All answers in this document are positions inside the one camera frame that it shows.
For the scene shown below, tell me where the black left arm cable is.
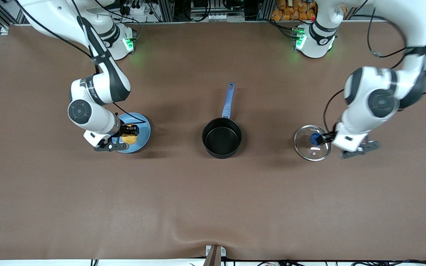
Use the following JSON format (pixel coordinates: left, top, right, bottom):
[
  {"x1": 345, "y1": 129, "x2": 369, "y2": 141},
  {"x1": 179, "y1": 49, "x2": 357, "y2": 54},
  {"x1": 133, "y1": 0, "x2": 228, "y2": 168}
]
[{"x1": 323, "y1": 0, "x2": 426, "y2": 135}]

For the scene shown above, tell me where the brown table mat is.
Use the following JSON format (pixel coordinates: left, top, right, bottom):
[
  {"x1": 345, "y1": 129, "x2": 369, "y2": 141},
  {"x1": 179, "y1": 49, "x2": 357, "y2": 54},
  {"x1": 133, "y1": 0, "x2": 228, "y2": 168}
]
[{"x1": 0, "y1": 23, "x2": 426, "y2": 261}]

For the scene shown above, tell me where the black pot with blue handle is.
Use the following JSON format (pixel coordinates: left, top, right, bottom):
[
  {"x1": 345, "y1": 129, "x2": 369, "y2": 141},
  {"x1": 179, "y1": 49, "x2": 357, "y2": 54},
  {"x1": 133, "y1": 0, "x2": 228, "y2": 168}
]
[{"x1": 202, "y1": 82, "x2": 243, "y2": 159}]

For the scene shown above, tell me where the white power strip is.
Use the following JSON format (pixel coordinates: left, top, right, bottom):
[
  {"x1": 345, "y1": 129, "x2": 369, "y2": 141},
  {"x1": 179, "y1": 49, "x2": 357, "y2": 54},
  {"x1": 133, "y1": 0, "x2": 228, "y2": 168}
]
[{"x1": 119, "y1": 2, "x2": 152, "y2": 17}]

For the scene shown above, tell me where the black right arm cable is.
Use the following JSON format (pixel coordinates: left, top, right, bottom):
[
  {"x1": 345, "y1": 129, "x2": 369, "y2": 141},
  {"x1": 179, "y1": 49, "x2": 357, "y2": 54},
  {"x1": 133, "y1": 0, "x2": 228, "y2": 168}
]
[{"x1": 15, "y1": 0, "x2": 147, "y2": 125}]

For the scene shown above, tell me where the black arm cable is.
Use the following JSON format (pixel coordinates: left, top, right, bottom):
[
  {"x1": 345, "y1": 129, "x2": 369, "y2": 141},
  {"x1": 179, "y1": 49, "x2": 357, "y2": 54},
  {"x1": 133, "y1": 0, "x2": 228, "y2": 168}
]
[
  {"x1": 15, "y1": 0, "x2": 147, "y2": 125},
  {"x1": 323, "y1": 0, "x2": 426, "y2": 135}
]

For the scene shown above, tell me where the blue round plate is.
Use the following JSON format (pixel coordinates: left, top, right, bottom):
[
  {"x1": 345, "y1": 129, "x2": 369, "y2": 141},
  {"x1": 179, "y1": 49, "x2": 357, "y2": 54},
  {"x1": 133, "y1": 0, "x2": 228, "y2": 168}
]
[{"x1": 115, "y1": 112, "x2": 151, "y2": 154}]

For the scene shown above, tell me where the bag of orange goods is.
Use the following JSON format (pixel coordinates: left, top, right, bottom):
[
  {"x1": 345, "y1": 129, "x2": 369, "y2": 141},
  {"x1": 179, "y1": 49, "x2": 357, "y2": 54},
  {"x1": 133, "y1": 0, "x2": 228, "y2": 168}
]
[{"x1": 271, "y1": 0, "x2": 317, "y2": 21}]

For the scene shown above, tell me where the glass lid with blue knob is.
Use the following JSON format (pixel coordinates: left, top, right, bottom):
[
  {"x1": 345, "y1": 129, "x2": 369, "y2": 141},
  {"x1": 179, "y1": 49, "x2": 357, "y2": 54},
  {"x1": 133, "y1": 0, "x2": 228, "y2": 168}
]
[{"x1": 294, "y1": 125, "x2": 332, "y2": 162}]

